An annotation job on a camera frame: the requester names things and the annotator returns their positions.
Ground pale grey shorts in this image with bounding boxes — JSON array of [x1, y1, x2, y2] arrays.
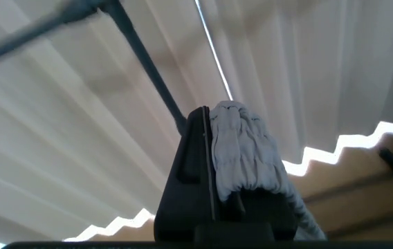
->
[[209, 100, 327, 241]]

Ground black clothes rack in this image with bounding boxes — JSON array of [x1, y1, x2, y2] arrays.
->
[[0, 0, 393, 194]]

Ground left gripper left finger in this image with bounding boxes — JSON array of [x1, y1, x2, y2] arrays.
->
[[154, 106, 218, 242]]

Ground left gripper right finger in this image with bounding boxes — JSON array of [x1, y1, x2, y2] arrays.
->
[[217, 188, 298, 241]]

